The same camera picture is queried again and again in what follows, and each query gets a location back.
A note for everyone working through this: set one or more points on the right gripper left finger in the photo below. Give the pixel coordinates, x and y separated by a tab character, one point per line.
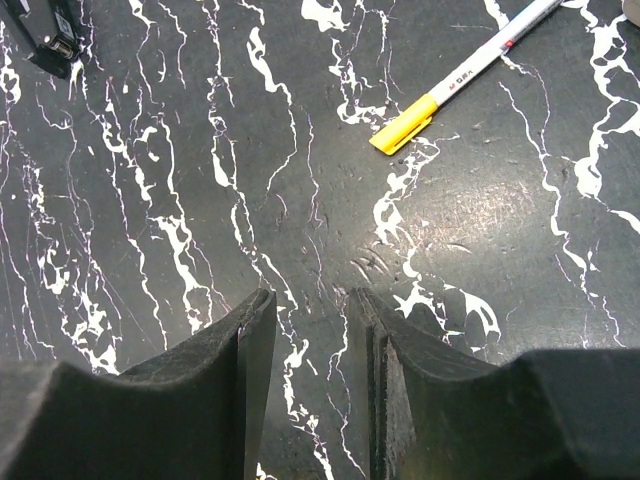
195	411

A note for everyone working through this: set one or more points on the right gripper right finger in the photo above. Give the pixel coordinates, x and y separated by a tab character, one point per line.
429	411

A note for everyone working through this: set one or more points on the black stapler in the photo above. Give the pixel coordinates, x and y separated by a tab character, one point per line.
45	32

